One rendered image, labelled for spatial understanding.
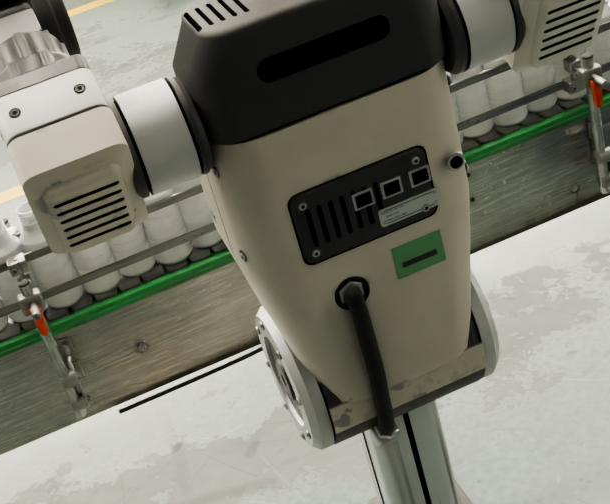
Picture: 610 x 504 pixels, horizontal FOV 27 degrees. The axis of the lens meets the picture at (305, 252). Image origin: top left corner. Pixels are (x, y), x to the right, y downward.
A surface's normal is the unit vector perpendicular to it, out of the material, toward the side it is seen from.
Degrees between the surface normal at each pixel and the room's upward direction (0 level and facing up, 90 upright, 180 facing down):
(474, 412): 0
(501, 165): 90
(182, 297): 90
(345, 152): 90
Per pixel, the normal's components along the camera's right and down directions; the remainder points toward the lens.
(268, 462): -0.24, -0.82
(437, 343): 0.34, 0.43
